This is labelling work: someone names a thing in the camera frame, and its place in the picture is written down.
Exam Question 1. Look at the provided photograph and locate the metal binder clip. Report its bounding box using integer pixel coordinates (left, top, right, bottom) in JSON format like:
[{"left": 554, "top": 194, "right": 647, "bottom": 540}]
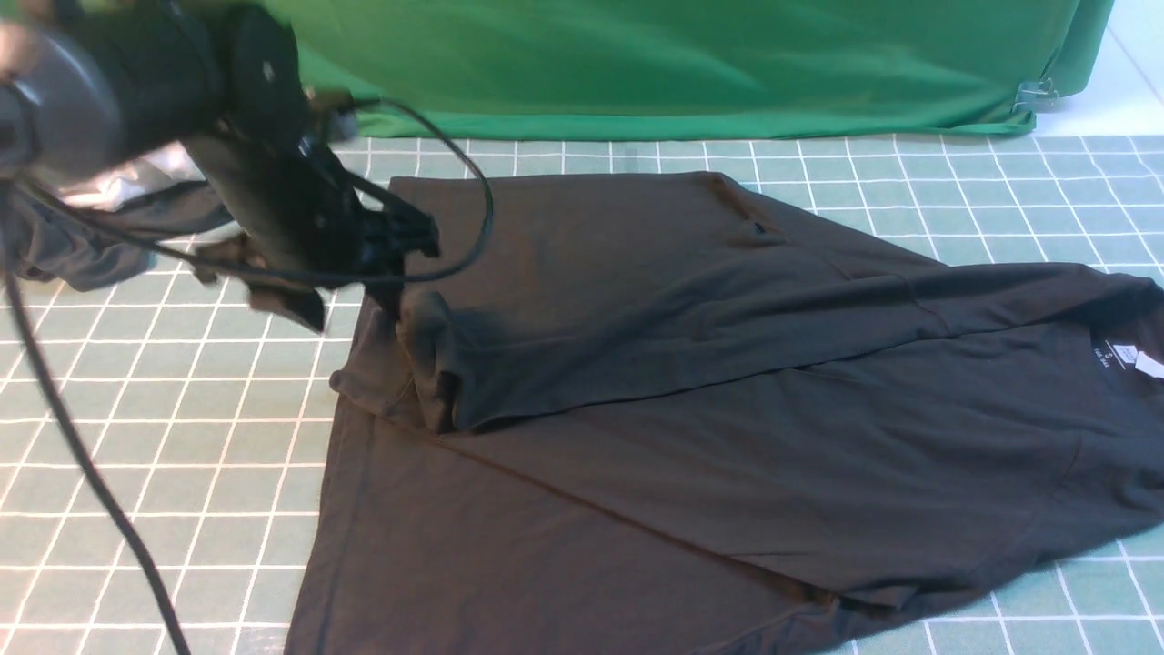
[{"left": 1012, "top": 77, "right": 1060, "bottom": 115}]

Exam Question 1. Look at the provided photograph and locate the crumpled white cloth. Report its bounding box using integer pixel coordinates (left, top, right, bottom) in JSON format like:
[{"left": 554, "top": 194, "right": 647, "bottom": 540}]
[{"left": 55, "top": 144, "right": 205, "bottom": 211}]

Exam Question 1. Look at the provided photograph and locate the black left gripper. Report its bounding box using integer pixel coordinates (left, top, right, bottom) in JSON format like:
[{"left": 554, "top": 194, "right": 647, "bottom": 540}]
[{"left": 186, "top": 136, "right": 441, "bottom": 333}]

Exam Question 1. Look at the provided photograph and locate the green backdrop cloth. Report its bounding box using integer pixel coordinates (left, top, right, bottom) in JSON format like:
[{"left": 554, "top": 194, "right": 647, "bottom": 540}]
[{"left": 267, "top": 1, "right": 1113, "bottom": 142}]

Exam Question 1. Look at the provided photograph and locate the dark gray long-sleeve shirt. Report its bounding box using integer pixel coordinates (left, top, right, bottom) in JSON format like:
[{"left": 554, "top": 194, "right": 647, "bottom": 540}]
[{"left": 284, "top": 173, "right": 1161, "bottom": 654}]

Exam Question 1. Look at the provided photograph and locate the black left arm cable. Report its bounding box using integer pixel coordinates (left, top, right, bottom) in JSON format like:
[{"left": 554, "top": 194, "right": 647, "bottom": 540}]
[{"left": 0, "top": 97, "right": 497, "bottom": 655}]

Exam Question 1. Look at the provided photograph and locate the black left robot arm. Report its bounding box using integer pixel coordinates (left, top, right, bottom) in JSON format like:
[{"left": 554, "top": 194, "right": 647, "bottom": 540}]
[{"left": 3, "top": 1, "right": 440, "bottom": 332}]

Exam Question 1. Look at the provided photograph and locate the green grid cutting mat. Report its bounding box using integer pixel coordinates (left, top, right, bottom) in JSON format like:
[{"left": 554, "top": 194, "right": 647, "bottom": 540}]
[{"left": 1, "top": 134, "right": 1163, "bottom": 654}]

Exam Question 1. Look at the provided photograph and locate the crumpled dark gray garment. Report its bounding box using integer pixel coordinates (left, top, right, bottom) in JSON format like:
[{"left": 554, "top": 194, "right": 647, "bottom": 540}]
[{"left": 3, "top": 181, "right": 234, "bottom": 293}]

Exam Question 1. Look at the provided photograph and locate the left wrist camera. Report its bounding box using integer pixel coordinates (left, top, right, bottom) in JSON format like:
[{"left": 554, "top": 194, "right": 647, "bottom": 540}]
[{"left": 305, "top": 87, "right": 360, "bottom": 144}]

